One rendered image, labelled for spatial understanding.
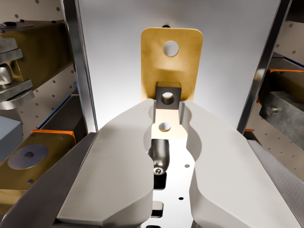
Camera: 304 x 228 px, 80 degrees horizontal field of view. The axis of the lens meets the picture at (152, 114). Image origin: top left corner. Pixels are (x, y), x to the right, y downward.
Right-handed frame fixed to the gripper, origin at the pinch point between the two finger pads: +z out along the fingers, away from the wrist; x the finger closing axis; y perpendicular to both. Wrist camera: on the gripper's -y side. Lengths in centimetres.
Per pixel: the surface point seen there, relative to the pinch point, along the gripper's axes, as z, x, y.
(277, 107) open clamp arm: 9.6, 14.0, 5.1
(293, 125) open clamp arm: 6.9, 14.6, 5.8
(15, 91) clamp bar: 3.7, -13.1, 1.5
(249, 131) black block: 21.4, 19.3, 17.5
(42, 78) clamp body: 8.0, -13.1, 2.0
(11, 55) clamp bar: 4.6, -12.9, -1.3
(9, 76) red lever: 3.9, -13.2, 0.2
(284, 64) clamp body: 23.2, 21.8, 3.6
